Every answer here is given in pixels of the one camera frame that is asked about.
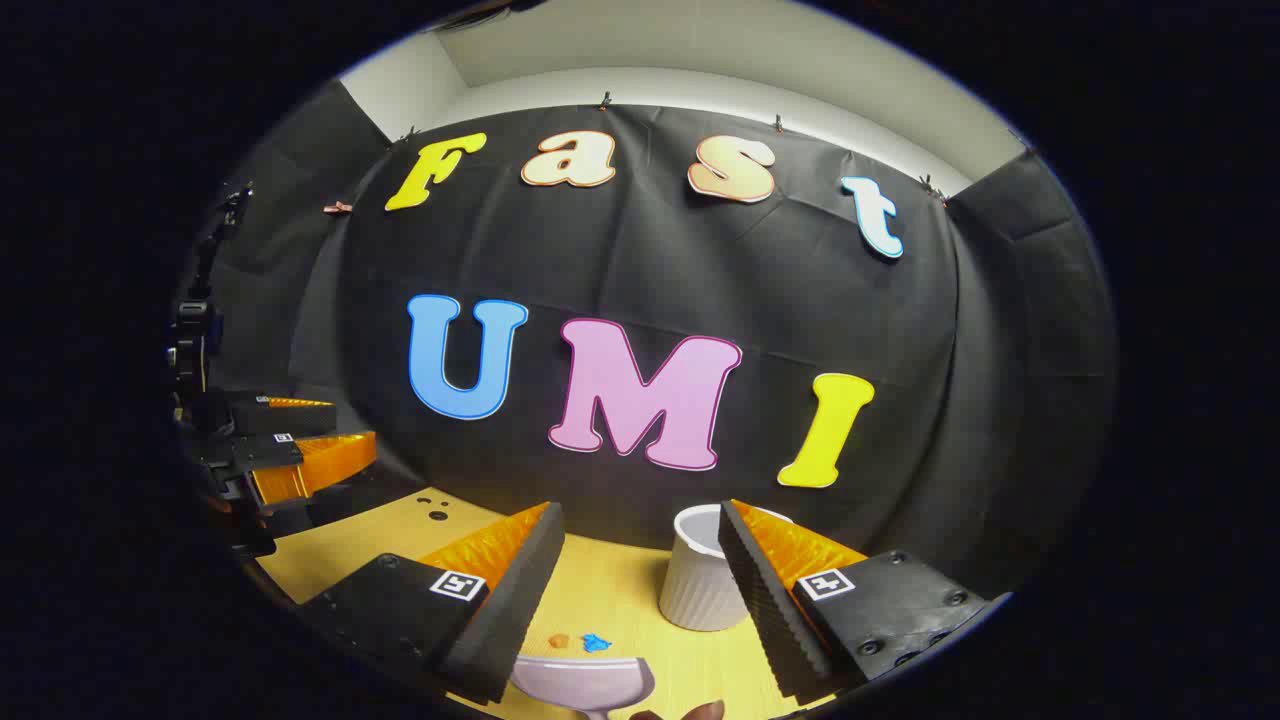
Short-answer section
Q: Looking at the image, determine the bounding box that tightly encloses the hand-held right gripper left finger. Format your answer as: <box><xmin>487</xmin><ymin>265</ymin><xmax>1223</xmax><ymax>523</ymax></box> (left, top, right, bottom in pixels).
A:
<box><xmin>298</xmin><ymin>500</ymin><xmax>567</xmax><ymax>706</ymax></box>

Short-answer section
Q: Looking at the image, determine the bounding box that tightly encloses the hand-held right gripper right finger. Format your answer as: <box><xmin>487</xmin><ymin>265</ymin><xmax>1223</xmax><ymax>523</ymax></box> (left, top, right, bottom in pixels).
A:
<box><xmin>716</xmin><ymin>498</ymin><xmax>1013</xmax><ymax>704</ymax></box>

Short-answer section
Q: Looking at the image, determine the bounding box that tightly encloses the white ribbed garbage bin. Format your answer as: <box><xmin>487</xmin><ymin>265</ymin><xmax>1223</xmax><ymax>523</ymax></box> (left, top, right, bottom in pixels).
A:
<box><xmin>658</xmin><ymin>503</ymin><xmax>801</xmax><ymax>633</ymax></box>

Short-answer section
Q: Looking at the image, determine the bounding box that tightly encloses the lilac dustpan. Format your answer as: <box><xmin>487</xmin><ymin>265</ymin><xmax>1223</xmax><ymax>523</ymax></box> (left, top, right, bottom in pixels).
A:
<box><xmin>508</xmin><ymin>655</ymin><xmax>657</xmax><ymax>720</ymax></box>

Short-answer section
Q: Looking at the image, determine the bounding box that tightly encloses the wooden desktop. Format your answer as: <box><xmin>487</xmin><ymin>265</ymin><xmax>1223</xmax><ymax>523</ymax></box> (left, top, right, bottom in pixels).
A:
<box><xmin>255</xmin><ymin>487</ymin><xmax>841</xmax><ymax>720</ymax></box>

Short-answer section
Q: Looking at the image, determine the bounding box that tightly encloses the black backdrop cloth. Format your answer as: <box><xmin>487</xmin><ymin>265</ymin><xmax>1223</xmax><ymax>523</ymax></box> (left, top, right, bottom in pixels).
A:
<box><xmin>205</xmin><ymin>78</ymin><xmax>1119</xmax><ymax>601</ymax></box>

